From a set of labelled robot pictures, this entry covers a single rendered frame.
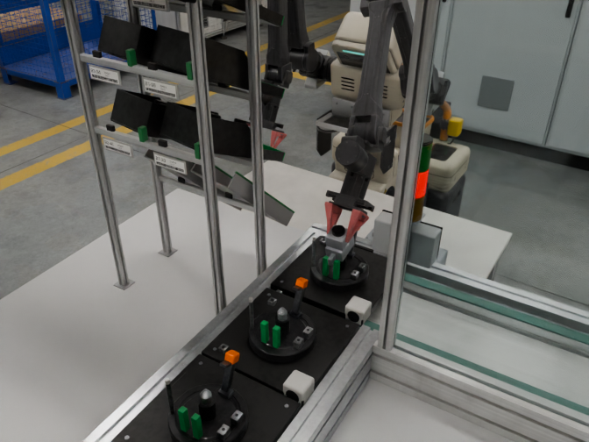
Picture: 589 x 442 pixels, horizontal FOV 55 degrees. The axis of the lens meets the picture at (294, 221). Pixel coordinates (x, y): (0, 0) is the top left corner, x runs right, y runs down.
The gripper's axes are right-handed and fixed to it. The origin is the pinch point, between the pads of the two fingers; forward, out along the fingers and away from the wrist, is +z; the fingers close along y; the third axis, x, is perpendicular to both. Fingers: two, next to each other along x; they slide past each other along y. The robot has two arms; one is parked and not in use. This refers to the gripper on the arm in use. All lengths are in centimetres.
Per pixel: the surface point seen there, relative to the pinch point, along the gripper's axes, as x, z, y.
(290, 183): 52, -16, -44
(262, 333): -17.8, 24.2, -1.7
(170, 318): -4.0, 31.8, -33.5
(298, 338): -14.5, 22.8, 4.6
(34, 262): 97, 55, -198
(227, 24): 399, -224, -377
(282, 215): 9.6, -1.5, -20.4
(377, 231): -17.4, -1.8, 14.2
